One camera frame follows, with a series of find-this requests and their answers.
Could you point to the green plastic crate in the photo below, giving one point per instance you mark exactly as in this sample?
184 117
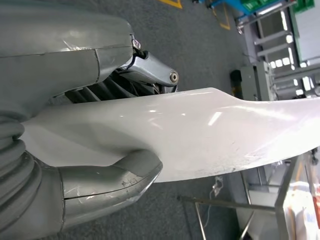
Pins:
303 5
251 5

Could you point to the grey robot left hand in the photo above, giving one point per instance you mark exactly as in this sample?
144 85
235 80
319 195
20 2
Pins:
62 49

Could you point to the steel workbench frame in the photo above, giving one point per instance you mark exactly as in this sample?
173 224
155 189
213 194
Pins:
225 202
272 36

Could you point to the plastic wrapped goods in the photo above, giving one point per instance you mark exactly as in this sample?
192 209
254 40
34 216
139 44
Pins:
300 212

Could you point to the grey metal box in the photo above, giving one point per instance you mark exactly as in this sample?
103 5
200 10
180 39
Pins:
250 82

